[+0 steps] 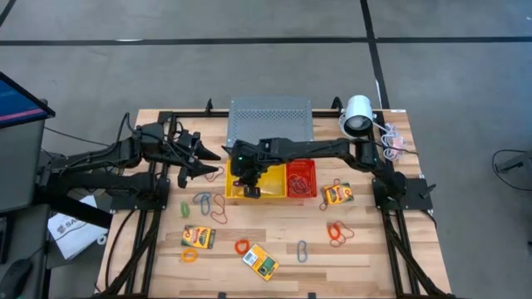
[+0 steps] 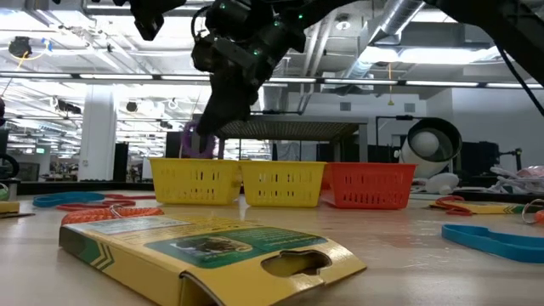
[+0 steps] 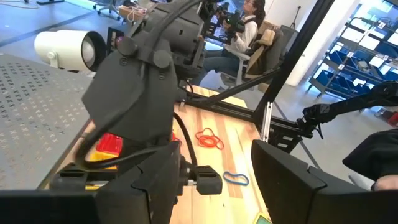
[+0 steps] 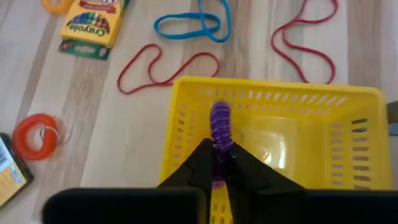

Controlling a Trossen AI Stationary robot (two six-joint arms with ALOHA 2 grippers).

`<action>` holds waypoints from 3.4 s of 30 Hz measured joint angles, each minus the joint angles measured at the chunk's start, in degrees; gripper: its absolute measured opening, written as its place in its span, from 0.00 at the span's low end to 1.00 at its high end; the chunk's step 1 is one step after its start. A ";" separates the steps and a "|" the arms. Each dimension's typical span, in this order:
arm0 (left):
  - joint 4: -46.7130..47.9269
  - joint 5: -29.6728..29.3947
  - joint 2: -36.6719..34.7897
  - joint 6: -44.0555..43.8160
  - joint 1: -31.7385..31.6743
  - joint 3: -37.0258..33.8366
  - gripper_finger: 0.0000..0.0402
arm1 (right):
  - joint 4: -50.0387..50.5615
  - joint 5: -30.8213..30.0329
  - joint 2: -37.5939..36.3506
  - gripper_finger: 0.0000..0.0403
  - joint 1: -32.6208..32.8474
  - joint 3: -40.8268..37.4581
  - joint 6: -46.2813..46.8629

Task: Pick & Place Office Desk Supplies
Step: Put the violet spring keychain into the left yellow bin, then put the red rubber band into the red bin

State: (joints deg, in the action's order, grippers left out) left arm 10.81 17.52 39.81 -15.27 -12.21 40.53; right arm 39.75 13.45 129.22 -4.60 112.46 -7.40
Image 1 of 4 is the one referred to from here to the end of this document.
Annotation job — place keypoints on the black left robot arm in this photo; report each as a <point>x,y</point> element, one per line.
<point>95,155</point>

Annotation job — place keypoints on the grey chair base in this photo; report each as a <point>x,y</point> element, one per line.
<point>519,160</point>

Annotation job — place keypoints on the yellow plastic slotted basket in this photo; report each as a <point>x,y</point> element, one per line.
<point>232,193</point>
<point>274,182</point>

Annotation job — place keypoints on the yellow Crayola crayon box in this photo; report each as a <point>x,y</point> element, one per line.
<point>338,194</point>
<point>198,237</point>
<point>259,262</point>

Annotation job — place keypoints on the black floor stand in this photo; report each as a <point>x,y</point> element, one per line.
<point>70,207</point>

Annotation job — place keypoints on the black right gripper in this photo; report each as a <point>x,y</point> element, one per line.
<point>255,153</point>

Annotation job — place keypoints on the grey perforated metal riser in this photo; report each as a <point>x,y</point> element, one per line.
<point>270,120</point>

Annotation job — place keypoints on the white tape roll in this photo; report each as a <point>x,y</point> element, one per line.
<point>99,240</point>

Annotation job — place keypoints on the teal rubber band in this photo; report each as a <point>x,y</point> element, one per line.
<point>194,198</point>

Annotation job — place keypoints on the white spot lamp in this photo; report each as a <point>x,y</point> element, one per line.
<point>357,110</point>

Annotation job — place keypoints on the red plastic slotted basket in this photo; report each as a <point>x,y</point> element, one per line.
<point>307,170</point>

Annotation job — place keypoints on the computer monitor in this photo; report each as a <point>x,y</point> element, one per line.
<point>16,104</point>

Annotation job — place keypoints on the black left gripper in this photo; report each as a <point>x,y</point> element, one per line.
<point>180,149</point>

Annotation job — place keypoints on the blue rubber band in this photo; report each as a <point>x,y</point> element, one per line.
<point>298,251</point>
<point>203,205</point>

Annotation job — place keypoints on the black computer mouse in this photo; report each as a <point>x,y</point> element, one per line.
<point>14,278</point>

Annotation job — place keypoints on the white label sticker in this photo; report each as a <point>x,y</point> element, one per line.
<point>397,110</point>

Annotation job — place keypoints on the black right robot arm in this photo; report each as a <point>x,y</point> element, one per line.
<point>324,148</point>

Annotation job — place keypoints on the grey metal cabinet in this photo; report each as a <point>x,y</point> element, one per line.
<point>21,166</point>

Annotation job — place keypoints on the green rubber band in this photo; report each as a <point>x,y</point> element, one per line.
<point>182,209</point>

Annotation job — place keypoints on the white paper sheet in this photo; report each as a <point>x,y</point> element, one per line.
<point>75,236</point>

